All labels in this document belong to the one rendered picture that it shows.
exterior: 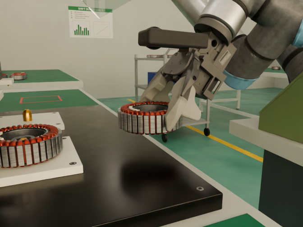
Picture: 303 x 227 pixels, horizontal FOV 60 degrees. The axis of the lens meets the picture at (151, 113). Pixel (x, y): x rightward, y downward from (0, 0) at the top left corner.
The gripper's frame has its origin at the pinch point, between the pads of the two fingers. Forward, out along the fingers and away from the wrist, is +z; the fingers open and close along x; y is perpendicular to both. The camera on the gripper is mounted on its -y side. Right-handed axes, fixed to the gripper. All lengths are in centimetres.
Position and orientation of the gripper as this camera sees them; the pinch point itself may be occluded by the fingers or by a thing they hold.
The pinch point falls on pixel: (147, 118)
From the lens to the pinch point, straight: 45.5
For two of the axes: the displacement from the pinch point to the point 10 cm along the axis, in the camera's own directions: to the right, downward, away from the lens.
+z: -5.3, 8.5, -0.6
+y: 7.4, 5.0, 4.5
